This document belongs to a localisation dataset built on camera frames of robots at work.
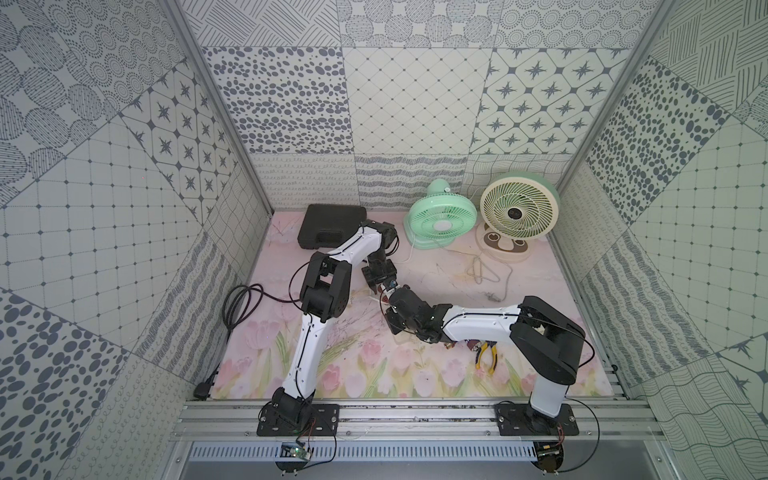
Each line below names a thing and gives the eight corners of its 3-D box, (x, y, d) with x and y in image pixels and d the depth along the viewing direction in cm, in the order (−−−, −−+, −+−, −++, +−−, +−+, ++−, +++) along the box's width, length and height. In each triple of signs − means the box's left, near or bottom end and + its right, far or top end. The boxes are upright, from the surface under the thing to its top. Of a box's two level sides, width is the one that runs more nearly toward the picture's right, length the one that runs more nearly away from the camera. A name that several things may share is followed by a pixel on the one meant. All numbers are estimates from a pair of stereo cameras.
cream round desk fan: (497, 277, 104) (530, 212, 79) (467, 238, 116) (487, 171, 91) (544, 257, 110) (588, 191, 85) (510, 222, 121) (541, 154, 96)
